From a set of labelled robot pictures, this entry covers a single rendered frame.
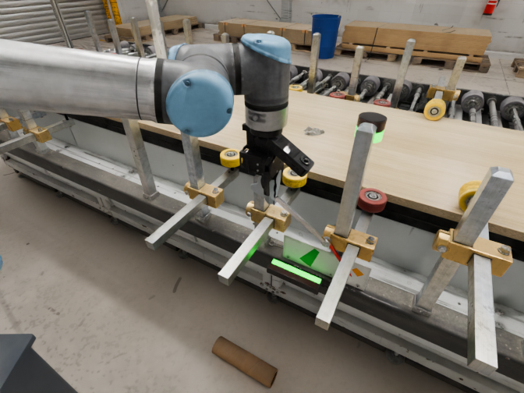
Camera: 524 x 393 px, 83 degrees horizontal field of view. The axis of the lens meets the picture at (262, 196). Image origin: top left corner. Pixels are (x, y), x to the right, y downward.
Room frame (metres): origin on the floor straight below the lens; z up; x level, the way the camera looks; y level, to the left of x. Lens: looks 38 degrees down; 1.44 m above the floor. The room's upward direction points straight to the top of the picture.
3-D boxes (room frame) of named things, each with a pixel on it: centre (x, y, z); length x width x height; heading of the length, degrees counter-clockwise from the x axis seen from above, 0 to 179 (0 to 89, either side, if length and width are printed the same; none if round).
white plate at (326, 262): (0.56, -0.18, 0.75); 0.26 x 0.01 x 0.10; 61
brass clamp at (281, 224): (0.68, -0.02, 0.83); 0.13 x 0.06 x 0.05; 61
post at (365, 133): (0.57, -0.22, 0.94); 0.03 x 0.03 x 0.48; 61
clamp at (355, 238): (0.56, -0.24, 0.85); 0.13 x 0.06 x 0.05; 61
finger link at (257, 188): (0.58, 0.00, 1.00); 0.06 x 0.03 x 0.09; 61
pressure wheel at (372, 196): (0.68, -0.33, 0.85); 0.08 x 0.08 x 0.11
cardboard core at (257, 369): (0.58, 0.08, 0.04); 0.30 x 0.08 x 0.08; 61
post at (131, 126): (0.94, 0.45, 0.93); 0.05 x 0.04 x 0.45; 61
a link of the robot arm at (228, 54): (0.56, 0.10, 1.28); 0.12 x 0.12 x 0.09; 9
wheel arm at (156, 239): (0.75, 0.21, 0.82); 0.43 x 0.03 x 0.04; 151
